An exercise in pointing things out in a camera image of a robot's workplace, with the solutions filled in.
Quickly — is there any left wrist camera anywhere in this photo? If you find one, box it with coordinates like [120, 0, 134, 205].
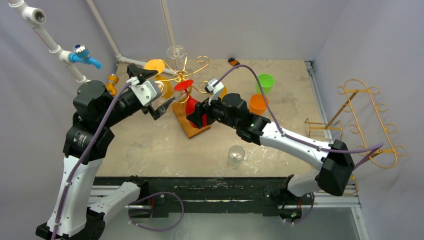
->
[126, 76, 162, 107]

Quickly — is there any white pvc pipe frame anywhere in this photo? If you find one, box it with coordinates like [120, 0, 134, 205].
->
[0, 0, 171, 83]

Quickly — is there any orange plastic goblet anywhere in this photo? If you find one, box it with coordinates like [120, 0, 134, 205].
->
[248, 93, 270, 115]

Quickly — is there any orange brass tap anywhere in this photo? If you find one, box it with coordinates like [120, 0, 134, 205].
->
[105, 74, 120, 97]

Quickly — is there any yellow plastic goblet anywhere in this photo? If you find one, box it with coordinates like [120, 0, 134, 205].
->
[144, 59, 173, 98]
[219, 86, 228, 99]

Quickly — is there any green plastic cup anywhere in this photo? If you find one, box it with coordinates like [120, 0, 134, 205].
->
[255, 73, 275, 95]

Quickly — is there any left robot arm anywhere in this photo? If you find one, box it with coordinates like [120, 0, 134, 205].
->
[35, 63, 171, 240]

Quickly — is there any gold wire wine glass rack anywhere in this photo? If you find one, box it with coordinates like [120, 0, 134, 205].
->
[144, 45, 210, 139]

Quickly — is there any gold wall hook rack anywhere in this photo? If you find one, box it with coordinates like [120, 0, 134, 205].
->
[304, 78, 409, 196]

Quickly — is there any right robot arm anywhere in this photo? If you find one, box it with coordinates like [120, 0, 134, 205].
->
[186, 93, 354, 204]

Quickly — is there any ribbed clear wine glass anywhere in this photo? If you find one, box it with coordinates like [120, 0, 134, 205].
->
[166, 45, 186, 70]

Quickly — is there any yellow plastic goblet front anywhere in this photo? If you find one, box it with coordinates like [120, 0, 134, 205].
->
[144, 59, 173, 98]

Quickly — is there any red plastic goblet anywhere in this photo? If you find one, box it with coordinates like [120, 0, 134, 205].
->
[172, 79, 210, 135]

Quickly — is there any black orange hex key set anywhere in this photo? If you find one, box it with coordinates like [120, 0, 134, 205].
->
[227, 57, 241, 67]

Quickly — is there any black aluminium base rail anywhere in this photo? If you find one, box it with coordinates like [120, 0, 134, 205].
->
[87, 177, 360, 219]

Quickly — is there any blue tap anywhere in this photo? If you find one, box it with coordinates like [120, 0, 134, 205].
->
[68, 44, 103, 69]

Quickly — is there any yellow plastic goblet back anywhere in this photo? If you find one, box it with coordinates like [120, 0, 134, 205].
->
[219, 86, 228, 99]

